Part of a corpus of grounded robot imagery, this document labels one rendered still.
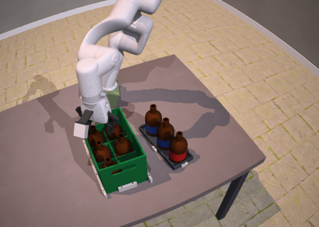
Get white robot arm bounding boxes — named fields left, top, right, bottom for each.
left=74, top=0, right=161, bottom=138

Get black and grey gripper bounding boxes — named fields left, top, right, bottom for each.
left=76, top=96, right=119, bottom=136

